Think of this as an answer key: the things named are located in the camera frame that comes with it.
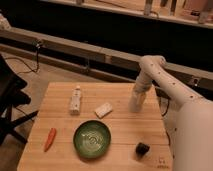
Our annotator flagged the black office chair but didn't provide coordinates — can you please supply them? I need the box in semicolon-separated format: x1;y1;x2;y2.
0;54;37;145

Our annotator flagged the orange carrot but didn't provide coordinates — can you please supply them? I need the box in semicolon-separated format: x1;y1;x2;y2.
44;128;57;152

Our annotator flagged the black eraser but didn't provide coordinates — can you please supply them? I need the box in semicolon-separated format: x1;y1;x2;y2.
135;143;150;156

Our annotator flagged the green ceramic bowl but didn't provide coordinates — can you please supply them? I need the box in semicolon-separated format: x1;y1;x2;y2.
73;120;111;159

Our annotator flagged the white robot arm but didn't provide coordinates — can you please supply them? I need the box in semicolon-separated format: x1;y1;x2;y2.
129;55;213;171

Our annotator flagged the white rectangular block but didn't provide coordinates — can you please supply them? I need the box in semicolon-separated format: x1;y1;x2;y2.
95;103;113;118

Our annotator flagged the black cable on floor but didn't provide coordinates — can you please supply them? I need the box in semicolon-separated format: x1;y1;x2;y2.
3;39;44;76

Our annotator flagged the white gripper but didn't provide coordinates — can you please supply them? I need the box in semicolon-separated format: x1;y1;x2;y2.
133;74;152;110

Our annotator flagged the white glue bottle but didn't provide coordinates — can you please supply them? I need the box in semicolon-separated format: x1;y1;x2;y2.
70;86;81;115

